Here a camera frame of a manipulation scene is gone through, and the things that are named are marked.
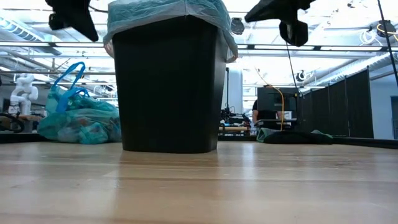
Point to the black room divider panels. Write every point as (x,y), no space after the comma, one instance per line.
(339,105)

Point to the person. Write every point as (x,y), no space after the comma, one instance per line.
(264,116)

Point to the black background monitor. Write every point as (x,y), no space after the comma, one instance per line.
(280,99)

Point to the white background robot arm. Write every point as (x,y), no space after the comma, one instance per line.
(23,93)

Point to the silver ceiling duct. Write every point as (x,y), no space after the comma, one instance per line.
(18,29)

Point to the blue plastic trash bag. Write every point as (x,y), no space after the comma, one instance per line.
(149,12)

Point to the black crumpled bag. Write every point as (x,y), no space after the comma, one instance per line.
(295,137)

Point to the black trash bin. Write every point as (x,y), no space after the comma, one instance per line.
(168,93)

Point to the wooden background table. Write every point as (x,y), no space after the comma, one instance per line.
(233,128)
(31,118)

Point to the white building column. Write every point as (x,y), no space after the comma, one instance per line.
(236,90)

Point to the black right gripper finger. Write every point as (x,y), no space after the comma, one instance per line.
(264,11)

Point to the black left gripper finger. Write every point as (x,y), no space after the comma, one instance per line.
(87,26)

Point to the black background station frame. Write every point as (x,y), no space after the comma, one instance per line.
(227,87)

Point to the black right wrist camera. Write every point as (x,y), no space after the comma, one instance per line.
(293,32)

